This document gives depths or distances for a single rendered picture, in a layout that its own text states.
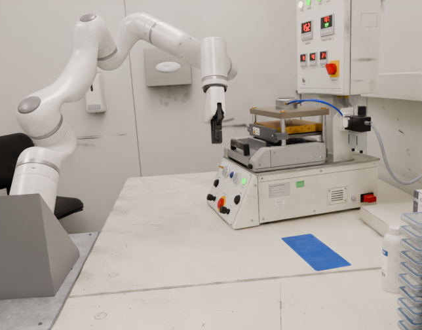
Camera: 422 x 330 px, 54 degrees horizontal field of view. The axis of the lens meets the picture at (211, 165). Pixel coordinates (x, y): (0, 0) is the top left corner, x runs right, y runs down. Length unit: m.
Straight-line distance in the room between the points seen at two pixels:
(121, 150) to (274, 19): 1.42
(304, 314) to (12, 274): 0.67
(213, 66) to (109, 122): 1.79
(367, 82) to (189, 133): 1.75
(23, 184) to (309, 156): 0.87
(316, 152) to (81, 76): 0.81
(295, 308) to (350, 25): 0.90
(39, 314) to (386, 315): 0.73
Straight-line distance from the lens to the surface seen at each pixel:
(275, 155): 1.33
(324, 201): 1.45
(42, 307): 1.05
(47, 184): 1.21
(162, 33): 1.45
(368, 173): 1.52
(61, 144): 1.36
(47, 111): 1.30
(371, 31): 1.49
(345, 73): 1.43
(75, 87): 1.41
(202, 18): 2.99
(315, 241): 1.25
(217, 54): 1.32
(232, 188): 1.43
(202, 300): 0.96
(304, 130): 1.43
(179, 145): 2.99
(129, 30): 1.55
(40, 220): 1.02
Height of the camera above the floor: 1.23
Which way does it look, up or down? 12 degrees down
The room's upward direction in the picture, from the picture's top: 3 degrees counter-clockwise
